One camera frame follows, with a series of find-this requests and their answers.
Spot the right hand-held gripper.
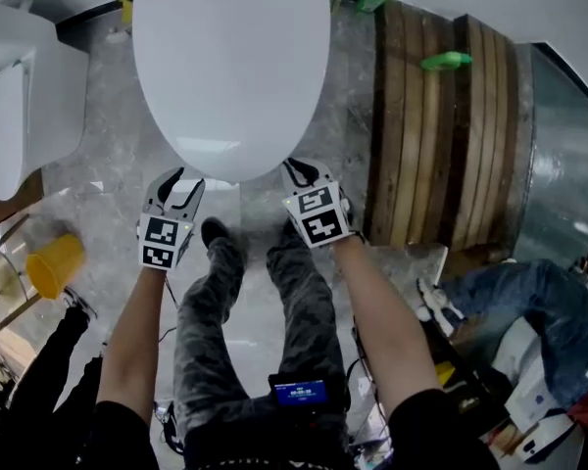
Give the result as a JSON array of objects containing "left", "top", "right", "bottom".
[{"left": 279, "top": 157, "right": 358, "bottom": 250}]

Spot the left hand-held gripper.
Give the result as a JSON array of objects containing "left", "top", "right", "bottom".
[{"left": 136, "top": 165, "right": 207, "bottom": 270}]

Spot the white plastic curved appliance part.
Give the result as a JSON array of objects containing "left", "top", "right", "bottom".
[{"left": 131, "top": 0, "right": 332, "bottom": 184}]

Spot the person's left forearm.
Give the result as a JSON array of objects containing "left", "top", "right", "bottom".
[{"left": 95, "top": 264, "right": 171, "bottom": 428}]

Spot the person's right forearm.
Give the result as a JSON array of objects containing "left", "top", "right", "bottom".
[{"left": 331, "top": 235, "right": 445, "bottom": 418}]

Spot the white tank toilet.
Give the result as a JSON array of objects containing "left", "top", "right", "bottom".
[{"left": 0, "top": 0, "right": 90, "bottom": 203}]

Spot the person's left black shoe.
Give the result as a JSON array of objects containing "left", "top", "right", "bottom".
[{"left": 200, "top": 216, "right": 231, "bottom": 249}]

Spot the person's right leg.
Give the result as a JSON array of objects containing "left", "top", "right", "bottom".
[{"left": 266, "top": 232, "right": 349, "bottom": 400}]

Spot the person's leg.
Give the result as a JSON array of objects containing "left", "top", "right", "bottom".
[
  {"left": 266, "top": 232, "right": 349, "bottom": 400},
  {"left": 172, "top": 235, "right": 249, "bottom": 440},
  {"left": 4, "top": 305, "right": 104, "bottom": 459},
  {"left": 438, "top": 258, "right": 588, "bottom": 410}
]

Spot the wooden step platform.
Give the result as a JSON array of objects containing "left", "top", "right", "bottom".
[{"left": 362, "top": 0, "right": 535, "bottom": 263}]

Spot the yellow plastic bucket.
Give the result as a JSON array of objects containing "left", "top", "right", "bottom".
[{"left": 24, "top": 234, "right": 87, "bottom": 301}]

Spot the person's left leg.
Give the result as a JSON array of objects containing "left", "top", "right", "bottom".
[{"left": 172, "top": 235, "right": 249, "bottom": 440}]

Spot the brown cardboard box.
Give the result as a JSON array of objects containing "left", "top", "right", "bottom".
[{"left": 0, "top": 168, "right": 45, "bottom": 234}]

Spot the round wooden table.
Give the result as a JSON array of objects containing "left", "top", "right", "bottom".
[{"left": 0, "top": 212, "right": 43, "bottom": 381}]

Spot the chest-mounted screen device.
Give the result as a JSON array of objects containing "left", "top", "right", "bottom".
[{"left": 268, "top": 372, "right": 352, "bottom": 413}]

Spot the grey painted ramp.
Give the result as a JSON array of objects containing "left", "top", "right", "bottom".
[{"left": 512, "top": 41, "right": 588, "bottom": 273}]

